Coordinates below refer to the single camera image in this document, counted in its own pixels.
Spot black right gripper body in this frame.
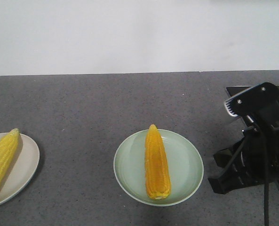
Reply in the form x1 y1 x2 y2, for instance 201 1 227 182
231 117 279 186

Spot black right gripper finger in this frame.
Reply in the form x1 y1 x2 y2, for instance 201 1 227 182
208 169 250 194
213 146 234 168

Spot speckled yellow corn cob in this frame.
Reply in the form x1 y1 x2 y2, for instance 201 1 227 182
144 124 171 200

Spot bright yellow corn cob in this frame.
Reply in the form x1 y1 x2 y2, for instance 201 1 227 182
0 129 20 185

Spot light green plate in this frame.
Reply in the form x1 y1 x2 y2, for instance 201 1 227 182
113 129 204 207

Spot beige plate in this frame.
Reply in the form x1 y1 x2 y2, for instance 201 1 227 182
0 134 40 205

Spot wrist camera with black bracket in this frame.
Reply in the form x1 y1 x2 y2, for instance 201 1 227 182
223 82 279 118

